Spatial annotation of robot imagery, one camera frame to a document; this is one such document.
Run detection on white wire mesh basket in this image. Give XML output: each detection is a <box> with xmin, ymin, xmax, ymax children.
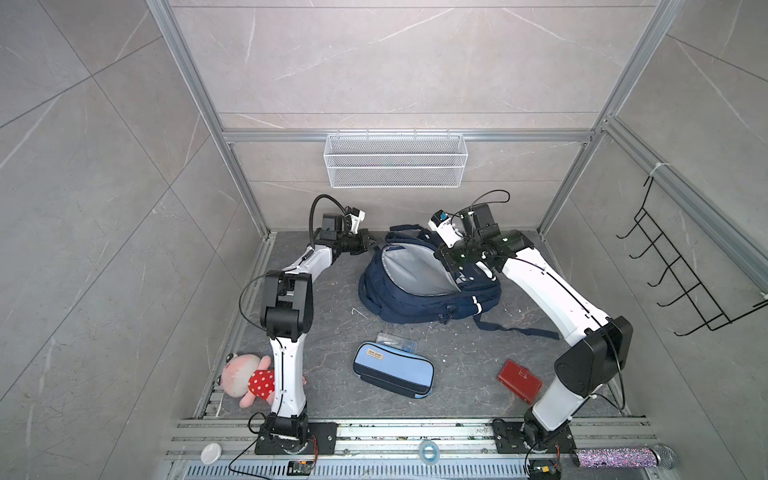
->
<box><xmin>323</xmin><ymin>133</ymin><xmax>469</xmax><ymax>189</ymax></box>

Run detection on clear tape roll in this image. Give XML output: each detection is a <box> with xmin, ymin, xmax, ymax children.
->
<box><xmin>418</xmin><ymin>440</ymin><xmax>440</xmax><ymax>466</ymax></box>

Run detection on red wallet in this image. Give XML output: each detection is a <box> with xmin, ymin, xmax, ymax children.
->
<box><xmin>497</xmin><ymin>360</ymin><xmax>543</xmax><ymax>405</ymax></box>

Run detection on pink plush doll red dress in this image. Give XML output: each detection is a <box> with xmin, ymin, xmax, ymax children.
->
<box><xmin>220</xmin><ymin>349</ymin><xmax>307</xmax><ymax>417</ymax></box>

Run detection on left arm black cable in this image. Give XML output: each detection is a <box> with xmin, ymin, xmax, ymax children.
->
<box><xmin>307</xmin><ymin>193</ymin><xmax>349</xmax><ymax>247</ymax></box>

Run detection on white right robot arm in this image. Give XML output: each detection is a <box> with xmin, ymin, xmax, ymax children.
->
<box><xmin>428</xmin><ymin>203</ymin><xmax>633</xmax><ymax>452</ymax></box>

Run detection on white round cap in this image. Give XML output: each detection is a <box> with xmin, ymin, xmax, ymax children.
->
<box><xmin>200</xmin><ymin>442</ymin><xmax>222</xmax><ymax>466</ymax></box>

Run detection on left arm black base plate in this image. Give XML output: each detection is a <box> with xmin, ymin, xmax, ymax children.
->
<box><xmin>254</xmin><ymin>422</ymin><xmax>338</xmax><ymax>455</ymax></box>

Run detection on light blue pencil case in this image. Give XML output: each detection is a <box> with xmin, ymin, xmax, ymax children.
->
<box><xmin>353</xmin><ymin>342</ymin><xmax>435</xmax><ymax>399</ymax></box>

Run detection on clear plastic eraser box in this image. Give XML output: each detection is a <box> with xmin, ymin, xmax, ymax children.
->
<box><xmin>375</xmin><ymin>332</ymin><xmax>417</xmax><ymax>354</ymax></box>

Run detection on glittery purple tube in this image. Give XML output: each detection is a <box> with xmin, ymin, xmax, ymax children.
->
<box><xmin>571</xmin><ymin>444</ymin><xmax>679</xmax><ymax>470</ymax></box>

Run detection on black wire hook rack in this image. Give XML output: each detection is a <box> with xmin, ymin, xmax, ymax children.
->
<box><xmin>616</xmin><ymin>176</ymin><xmax>767</xmax><ymax>338</ymax></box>

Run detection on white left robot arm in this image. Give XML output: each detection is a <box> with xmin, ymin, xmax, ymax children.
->
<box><xmin>259</xmin><ymin>207</ymin><xmax>373</xmax><ymax>450</ymax></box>

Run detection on aluminium rail frame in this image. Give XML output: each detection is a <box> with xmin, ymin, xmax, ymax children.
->
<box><xmin>155</xmin><ymin>417</ymin><xmax>672</xmax><ymax>479</ymax></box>

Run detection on navy blue student backpack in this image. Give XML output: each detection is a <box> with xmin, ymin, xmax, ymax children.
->
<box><xmin>358</xmin><ymin>224</ymin><xmax>560</xmax><ymax>341</ymax></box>

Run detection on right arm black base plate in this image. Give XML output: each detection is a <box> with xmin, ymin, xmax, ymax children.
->
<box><xmin>490</xmin><ymin>418</ymin><xmax>575</xmax><ymax>454</ymax></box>

